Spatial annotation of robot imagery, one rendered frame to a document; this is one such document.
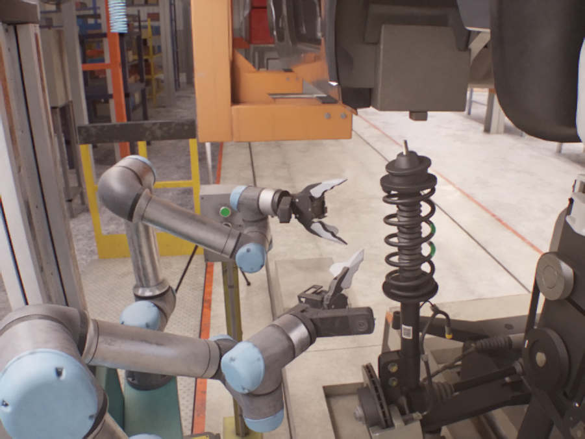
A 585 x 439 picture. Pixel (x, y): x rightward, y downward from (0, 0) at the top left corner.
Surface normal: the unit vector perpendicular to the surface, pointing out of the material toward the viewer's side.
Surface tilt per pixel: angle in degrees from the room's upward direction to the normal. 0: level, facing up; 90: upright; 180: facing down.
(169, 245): 90
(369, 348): 0
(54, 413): 83
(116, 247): 90
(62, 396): 83
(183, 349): 52
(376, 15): 111
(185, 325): 0
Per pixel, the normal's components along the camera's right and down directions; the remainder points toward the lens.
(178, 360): 0.69, -0.01
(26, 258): 0.27, 0.37
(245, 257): -0.04, 0.39
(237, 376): -0.69, 0.33
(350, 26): 0.11, 0.54
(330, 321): -0.25, 0.30
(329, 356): 0.00, -0.92
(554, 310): -0.99, 0.04
